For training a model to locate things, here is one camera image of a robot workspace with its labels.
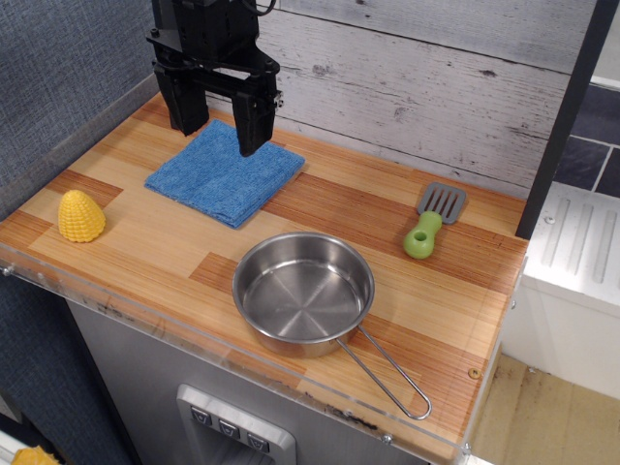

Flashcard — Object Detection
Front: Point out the white ribbed box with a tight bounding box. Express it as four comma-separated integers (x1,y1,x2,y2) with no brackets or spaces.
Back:
501,183,619,397

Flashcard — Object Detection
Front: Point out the silver dispenser panel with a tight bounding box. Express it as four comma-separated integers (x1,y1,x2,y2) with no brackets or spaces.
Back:
176,384,297,464

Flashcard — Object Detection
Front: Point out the dark right upright post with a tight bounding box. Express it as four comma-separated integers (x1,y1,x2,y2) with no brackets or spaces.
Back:
515,0,619,239

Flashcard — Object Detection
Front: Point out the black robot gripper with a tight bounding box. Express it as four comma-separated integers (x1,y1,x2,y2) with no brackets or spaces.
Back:
147,1,281,157

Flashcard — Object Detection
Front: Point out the yellow toy corn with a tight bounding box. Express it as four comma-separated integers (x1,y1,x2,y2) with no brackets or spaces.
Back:
58,190,107,243

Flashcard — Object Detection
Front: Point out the yellow object bottom corner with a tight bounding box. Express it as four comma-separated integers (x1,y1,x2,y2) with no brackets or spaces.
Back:
11,447,60,465

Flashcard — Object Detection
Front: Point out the stainless steel pot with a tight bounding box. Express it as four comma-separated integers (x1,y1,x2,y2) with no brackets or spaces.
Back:
232,232,433,421

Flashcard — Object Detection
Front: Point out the green handled grey spatula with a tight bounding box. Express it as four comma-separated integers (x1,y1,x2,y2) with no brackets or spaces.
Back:
403,181,467,260

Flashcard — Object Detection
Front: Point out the blue folded cloth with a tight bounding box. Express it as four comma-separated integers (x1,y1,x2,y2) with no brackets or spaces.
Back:
144,120,305,229

